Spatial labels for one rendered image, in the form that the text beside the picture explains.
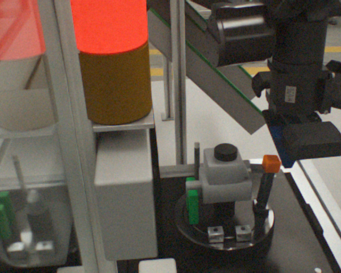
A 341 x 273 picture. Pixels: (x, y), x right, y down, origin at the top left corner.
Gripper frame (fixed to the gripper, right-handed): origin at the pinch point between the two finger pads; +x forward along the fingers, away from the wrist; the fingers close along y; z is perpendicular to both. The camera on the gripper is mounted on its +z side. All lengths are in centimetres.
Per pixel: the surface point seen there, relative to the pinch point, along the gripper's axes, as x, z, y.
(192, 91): 23, -5, 66
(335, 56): 113, 137, 295
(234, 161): 0.6, -7.5, -1.7
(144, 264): 9.8, -19.8, -8.5
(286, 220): 12.3, 0.4, -0.7
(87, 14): -24.7, -20.4, -21.4
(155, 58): 110, -11, 314
